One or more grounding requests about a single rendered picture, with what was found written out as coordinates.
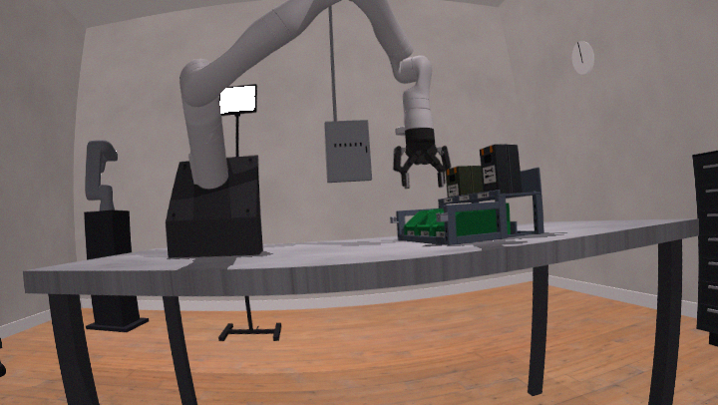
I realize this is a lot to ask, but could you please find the olive green tool case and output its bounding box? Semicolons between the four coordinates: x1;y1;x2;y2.
446;166;484;198

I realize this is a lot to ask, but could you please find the green bin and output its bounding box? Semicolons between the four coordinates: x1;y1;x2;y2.
419;208;444;236
434;202;511;237
405;210;432;235

